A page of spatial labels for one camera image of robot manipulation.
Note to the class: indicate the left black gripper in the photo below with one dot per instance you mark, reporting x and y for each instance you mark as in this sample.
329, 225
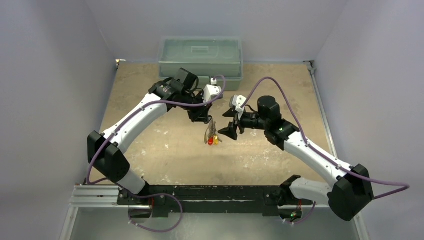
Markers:
202, 114

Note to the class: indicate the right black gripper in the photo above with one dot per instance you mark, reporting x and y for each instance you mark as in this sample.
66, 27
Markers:
237, 122

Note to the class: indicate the yellow key tag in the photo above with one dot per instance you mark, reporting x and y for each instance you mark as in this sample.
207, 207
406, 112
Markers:
216, 140

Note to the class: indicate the metal keyring with keys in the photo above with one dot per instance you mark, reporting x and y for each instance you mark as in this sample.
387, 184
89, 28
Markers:
211, 131

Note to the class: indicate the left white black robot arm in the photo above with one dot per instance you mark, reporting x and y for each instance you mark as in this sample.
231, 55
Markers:
106, 150

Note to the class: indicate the green plastic storage box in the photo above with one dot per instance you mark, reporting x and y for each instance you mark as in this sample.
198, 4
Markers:
204, 56

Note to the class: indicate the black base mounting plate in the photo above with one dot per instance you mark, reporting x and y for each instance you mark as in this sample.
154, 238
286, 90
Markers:
267, 200

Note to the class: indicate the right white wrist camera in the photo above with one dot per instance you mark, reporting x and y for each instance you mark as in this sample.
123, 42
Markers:
237, 104

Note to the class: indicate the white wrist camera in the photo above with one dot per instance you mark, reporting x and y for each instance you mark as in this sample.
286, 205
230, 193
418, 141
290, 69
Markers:
212, 90
237, 104

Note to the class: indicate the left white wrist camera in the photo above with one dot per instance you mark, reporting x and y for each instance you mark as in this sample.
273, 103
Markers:
212, 90

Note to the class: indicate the right aluminium table edge rail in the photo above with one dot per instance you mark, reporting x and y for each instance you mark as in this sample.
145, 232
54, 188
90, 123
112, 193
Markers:
359, 224

